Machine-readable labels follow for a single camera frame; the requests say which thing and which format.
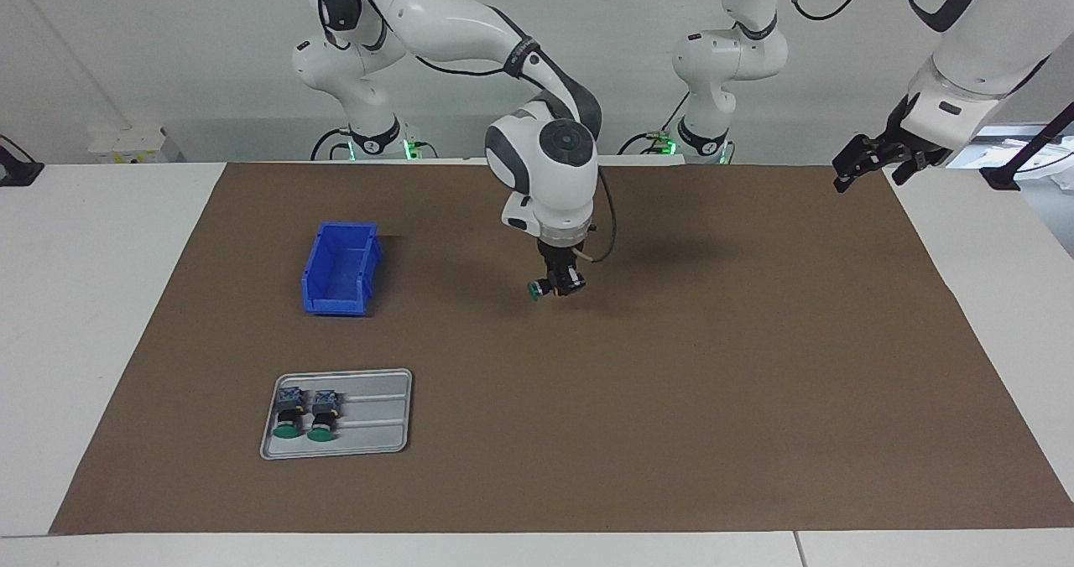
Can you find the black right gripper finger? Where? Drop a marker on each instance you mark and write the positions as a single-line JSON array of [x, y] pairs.
[[572, 282], [552, 284]]

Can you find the white sheet pile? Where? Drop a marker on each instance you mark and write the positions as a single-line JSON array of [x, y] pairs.
[[1050, 171]]

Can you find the black table clamp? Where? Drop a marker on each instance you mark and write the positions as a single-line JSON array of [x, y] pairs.
[[17, 171]]

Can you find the white box with label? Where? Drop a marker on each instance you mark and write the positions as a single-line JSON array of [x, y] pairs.
[[134, 143]]

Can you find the brown table mat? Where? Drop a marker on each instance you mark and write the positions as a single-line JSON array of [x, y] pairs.
[[629, 399]]

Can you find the grey metal tray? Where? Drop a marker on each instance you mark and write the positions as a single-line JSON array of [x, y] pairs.
[[377, 420]]

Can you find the blue plastic storage bin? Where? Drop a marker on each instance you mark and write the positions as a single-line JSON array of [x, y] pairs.
[[340, 269]]

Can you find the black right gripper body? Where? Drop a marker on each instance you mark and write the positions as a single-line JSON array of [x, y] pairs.
[[560, 258]]

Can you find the black camera stand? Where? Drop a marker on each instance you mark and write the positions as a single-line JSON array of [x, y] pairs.
[[1028, 152]]

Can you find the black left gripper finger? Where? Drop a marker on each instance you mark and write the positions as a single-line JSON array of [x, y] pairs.
[[857, 158], [906, 173]]

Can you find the green push button switch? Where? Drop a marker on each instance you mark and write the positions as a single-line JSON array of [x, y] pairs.
[[322, 418], [534, 291], [289, 416]]

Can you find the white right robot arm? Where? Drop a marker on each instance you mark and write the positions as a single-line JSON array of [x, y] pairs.
[[545, 156]]

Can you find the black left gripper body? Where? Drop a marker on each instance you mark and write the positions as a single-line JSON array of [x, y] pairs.
[[904, 141]]

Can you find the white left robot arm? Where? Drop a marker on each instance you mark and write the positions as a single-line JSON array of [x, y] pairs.
[[973, 64]]

